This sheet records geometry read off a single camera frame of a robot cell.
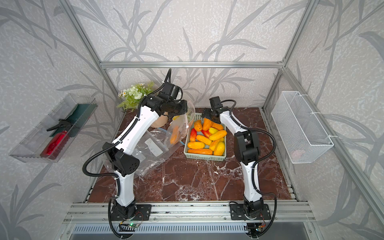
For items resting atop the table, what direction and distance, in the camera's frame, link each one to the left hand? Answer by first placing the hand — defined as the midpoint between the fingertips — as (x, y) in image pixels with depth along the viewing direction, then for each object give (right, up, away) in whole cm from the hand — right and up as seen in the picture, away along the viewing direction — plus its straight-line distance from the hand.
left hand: (189, 109), depth 80 cm
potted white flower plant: (-35, +7, +7) cm, 36 cm away
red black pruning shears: (-51, -15, -21) cm, 57 cm away
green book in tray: (-50, -4, -12) cm, 51 cm away
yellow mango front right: (+17, -24, +8) cm, 30 cm away
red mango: (+1, -16, +19) cm, 24 cm away
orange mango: (-11, -16, +15) cm, 24 cm away
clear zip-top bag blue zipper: (-25, -25, +15) cm, 38 cm away
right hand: (+11, -2, +21) cm, 24 cm away
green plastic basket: (+10, -19, +16) cm, 27 cm away
